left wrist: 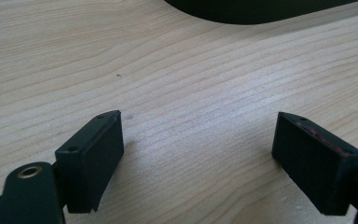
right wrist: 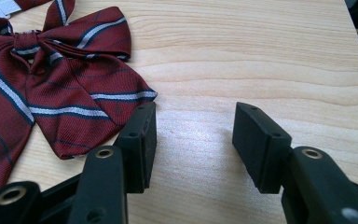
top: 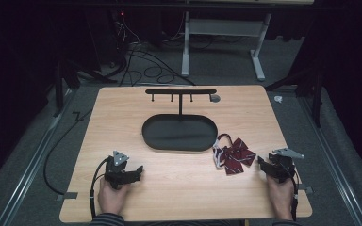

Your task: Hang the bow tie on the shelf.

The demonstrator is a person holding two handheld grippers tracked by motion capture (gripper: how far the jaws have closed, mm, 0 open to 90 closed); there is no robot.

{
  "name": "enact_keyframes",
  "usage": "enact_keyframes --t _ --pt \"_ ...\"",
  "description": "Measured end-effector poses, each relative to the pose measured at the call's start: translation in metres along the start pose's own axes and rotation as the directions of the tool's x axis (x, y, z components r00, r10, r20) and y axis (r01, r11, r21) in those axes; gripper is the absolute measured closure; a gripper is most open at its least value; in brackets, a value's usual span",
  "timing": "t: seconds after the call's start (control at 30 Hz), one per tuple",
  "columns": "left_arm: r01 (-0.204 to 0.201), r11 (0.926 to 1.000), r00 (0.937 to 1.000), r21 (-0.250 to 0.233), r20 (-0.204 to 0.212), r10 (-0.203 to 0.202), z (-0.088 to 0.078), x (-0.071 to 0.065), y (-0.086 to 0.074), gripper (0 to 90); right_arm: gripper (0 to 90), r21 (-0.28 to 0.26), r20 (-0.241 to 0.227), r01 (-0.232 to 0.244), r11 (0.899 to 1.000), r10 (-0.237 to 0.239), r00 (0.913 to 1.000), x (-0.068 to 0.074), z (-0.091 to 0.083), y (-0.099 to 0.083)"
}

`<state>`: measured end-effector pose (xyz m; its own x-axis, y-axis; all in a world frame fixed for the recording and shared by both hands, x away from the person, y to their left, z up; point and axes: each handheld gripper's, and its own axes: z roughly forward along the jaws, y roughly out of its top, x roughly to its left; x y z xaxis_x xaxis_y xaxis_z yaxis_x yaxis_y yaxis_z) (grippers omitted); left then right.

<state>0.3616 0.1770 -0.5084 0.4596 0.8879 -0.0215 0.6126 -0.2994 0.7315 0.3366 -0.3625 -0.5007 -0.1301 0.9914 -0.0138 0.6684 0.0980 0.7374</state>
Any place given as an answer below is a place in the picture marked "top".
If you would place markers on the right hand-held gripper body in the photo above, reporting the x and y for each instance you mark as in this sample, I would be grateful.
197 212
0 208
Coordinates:
283 164

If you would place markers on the metal floor rail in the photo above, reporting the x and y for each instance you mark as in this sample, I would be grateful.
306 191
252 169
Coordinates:
28 163
333 163

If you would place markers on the small white floor scrap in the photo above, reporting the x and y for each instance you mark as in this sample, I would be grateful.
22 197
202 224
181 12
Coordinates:
278 99

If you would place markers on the black stand leg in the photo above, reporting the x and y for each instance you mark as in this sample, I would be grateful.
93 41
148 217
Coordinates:
63 84
308 91

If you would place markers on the dark red striped bow tie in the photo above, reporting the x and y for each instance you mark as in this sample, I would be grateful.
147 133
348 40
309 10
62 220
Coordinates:
231 154

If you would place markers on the person's left hand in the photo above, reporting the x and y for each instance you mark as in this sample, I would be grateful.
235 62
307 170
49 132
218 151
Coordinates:
112 197

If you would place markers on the white metal desk frame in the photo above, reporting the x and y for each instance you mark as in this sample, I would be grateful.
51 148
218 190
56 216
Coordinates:
223 44

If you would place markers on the black hanger stand with tray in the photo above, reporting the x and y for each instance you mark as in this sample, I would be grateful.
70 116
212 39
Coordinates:
180 130

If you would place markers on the grey table bracket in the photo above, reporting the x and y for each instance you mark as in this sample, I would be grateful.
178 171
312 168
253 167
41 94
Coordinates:
67 196
305 189

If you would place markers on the person's right hand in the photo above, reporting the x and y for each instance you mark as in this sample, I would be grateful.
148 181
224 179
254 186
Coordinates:
280 197

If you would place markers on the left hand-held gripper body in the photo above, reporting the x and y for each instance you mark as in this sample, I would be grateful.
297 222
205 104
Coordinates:
118 171

